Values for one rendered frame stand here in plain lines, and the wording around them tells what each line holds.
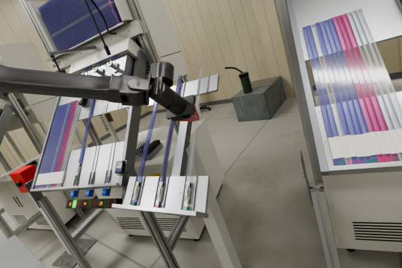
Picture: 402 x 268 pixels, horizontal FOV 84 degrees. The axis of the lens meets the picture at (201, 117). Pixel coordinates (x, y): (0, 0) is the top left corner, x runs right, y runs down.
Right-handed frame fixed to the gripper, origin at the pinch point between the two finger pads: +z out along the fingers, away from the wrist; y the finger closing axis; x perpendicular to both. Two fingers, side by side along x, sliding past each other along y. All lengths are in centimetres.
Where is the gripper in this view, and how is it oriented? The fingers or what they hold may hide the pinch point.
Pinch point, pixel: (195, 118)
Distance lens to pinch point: 76.1
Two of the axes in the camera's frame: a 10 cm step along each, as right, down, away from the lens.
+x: -0.8, 9.0, -4.2
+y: -8.4, 1.6, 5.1
